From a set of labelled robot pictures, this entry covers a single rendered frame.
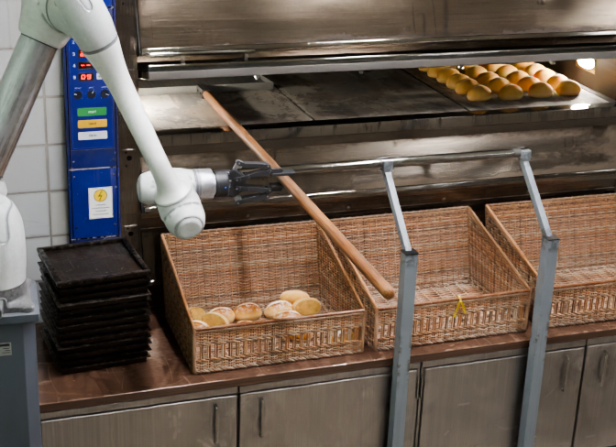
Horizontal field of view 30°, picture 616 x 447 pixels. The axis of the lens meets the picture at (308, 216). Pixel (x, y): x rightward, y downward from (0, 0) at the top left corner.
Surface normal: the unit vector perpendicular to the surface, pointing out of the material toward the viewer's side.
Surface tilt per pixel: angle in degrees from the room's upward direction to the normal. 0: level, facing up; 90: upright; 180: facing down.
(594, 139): 70
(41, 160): 90
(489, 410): 91
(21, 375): 90
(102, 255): 0
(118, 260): 0
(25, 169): 90
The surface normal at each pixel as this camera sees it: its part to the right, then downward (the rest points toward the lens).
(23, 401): 0.27, 0.36
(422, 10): 0.32, 0.01
